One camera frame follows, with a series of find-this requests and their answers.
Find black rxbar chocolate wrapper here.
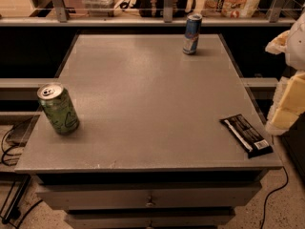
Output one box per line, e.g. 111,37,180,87
220,114,273,158

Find metal shelf rail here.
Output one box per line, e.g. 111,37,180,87
0,0,305,27

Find black cable on floor right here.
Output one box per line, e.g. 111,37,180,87
258,166,290,229

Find green soda can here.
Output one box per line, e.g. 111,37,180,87
37,82,79,135

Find round drawer knob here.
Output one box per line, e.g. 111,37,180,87
146,197,155,208

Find grey drawer cabinet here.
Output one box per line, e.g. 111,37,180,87
16,34,281,229

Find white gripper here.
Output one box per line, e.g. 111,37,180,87
265,13,305,135

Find blue energy drink can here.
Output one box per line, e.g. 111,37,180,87
183,13,202,54

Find black bag on shelf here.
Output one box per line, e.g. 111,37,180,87
134,0,196,17

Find black cables on floor left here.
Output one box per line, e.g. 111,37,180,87
0,117,44,229

